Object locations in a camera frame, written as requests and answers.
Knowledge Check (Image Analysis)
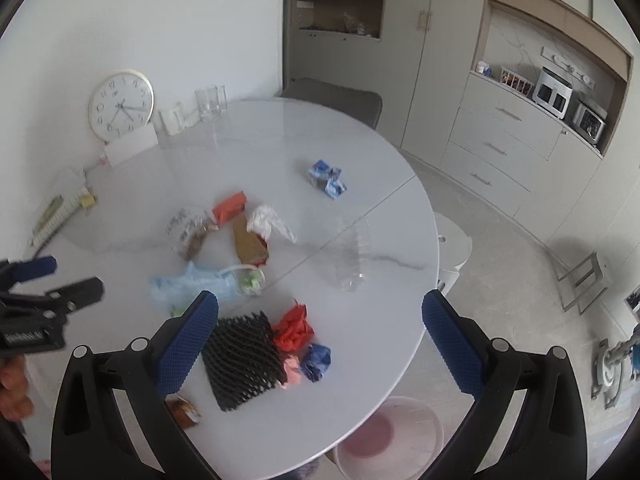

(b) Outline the light blue plastic bag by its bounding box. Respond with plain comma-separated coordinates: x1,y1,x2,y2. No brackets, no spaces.
149,262,266,318

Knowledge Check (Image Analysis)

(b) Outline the clear printed plastic bag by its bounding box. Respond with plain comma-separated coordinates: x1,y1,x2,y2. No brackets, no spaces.
164,207,219,261

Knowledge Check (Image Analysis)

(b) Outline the black foam fruit net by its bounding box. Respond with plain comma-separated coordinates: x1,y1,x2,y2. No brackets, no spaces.
201,311,286,412

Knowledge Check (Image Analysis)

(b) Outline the orange red snack packet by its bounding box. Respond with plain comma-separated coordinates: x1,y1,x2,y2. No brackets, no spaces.
212,192,247,226

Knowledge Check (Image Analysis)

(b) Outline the brown cardboard piece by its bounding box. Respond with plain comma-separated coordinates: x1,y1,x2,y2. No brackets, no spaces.
232,214,269,266

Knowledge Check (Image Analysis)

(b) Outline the white plastic bag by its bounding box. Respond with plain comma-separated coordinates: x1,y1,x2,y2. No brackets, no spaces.
246,204,297,244

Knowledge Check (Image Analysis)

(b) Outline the pink paper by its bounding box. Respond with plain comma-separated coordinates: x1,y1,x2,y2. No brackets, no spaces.
280,356,303,389

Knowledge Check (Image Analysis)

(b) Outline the red paper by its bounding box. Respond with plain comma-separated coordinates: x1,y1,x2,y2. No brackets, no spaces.
272,302,314,353

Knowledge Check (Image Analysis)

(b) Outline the dark blue wrapper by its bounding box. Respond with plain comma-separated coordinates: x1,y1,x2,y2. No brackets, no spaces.
300,344,332,382

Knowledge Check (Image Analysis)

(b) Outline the clear plastic bottle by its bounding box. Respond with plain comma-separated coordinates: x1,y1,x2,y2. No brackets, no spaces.
334,218,372,292

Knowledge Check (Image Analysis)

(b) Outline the blue snack wrapper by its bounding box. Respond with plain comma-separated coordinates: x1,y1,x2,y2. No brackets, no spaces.
308,159,347,200

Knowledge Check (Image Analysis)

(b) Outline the white plastic trash basket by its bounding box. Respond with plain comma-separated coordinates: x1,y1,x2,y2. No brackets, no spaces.
334,396,444,480

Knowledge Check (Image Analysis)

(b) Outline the person's left hand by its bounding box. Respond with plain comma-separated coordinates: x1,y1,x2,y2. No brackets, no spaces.
0,356,34,422

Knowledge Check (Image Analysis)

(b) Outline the white power strip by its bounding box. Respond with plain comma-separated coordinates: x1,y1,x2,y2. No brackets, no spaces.
27,185,98,252

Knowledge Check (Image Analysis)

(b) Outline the grey exercise machine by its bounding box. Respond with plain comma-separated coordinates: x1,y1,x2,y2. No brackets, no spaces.
591,326,639,410

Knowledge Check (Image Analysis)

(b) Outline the small orange brown wrapper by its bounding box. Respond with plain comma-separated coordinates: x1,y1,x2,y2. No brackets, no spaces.
165,394,202,430

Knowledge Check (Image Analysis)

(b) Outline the white card stand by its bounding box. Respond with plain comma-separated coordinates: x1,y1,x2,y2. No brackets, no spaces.
104,124,158,167

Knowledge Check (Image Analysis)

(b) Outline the grey metal step stool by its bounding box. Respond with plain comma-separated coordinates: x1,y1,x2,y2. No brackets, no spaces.
551,252,613,315

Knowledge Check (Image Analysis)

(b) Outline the small clear glass cup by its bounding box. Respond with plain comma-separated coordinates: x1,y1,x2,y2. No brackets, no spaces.
160,102,186,136

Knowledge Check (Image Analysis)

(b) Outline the white round plastic stool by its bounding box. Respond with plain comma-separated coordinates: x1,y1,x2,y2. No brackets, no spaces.
435,212,472,296

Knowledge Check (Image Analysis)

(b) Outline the clear drinking glass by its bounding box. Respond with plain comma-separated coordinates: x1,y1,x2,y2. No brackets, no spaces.
195,86,228,122

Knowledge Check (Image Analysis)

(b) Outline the beige drawer cabinet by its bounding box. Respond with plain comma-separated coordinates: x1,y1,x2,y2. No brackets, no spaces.
439,74,601,223

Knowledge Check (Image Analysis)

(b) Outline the silver microwave oven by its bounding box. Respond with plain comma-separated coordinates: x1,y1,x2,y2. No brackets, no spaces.
572,96,608,145

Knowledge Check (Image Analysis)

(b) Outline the white toaster oven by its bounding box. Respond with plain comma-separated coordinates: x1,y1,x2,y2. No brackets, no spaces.
532,67,573,119

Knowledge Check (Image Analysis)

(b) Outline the grey dining chair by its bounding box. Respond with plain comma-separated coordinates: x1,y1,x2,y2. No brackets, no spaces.
281,78,383,130

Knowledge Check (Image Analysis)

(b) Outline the spice rack on counter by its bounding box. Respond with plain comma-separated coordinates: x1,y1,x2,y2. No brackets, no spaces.
499,66,535,98

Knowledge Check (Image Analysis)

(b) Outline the tall beige cupboard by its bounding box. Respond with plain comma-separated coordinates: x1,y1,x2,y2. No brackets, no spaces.
288,0,485,162

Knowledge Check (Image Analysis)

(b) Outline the round white wall clock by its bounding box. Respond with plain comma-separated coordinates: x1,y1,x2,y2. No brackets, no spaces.
88,70,155,144

